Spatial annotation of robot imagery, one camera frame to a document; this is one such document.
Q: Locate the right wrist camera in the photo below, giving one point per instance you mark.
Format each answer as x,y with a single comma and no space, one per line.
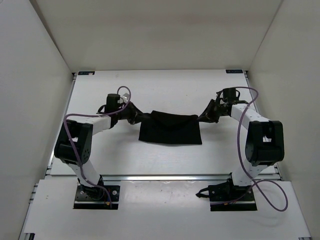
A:
230,94

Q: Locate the blue label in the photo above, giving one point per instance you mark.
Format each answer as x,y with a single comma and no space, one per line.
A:
86,73
234,71

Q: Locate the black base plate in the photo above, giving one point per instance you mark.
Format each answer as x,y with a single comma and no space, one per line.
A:
84,200
228,197

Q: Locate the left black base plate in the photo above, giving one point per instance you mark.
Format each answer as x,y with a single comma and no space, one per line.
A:
84,200

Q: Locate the right blue label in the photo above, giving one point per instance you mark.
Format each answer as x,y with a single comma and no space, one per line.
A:
234,71

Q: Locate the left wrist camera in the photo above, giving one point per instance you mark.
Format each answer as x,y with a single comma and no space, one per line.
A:
112,100

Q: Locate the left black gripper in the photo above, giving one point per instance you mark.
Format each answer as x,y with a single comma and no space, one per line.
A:
136,114

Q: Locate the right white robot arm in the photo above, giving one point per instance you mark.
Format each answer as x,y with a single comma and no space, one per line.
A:
264,145

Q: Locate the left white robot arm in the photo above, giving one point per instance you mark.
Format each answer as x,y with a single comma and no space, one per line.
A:
74,142

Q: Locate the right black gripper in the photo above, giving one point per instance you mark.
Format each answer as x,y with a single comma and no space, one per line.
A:
207,115

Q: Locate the aluminium rail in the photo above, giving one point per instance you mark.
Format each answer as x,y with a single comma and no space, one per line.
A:
168,177

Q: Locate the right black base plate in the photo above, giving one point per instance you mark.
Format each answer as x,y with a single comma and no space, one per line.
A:
228,197

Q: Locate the left blue label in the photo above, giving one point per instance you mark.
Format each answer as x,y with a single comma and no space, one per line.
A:
86,73

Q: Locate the black skirt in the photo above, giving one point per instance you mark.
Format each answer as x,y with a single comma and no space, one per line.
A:
170,129

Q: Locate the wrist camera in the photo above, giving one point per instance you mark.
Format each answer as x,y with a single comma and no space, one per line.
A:
230,94
112,100

